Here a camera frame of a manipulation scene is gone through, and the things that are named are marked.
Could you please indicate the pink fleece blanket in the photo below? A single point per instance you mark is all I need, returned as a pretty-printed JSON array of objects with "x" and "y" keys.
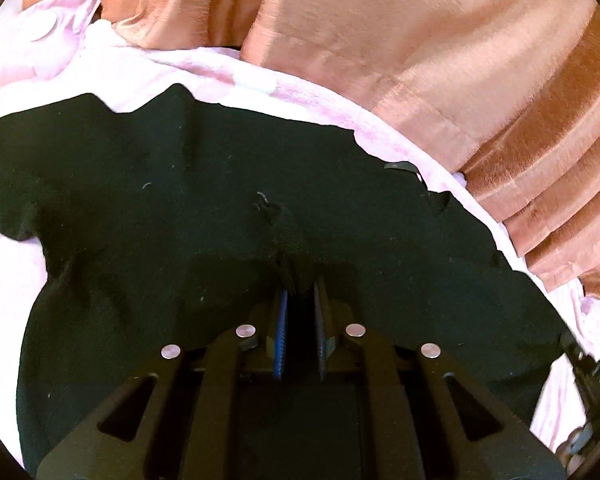
[{"x": 59, "y": 49}]

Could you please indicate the black knit garment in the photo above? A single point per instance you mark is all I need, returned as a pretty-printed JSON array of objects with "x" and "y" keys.
[{"x": 153, "y": 223}]

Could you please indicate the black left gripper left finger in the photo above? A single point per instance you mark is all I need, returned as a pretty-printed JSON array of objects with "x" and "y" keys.
[{"x": 179, "y": 418}]

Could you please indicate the orange curtain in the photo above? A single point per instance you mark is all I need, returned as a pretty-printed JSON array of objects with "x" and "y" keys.
[{"x": 506, "y": 92}]

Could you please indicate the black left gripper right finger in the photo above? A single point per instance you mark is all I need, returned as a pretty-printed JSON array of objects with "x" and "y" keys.
[{"x": 416, "y": 414}]

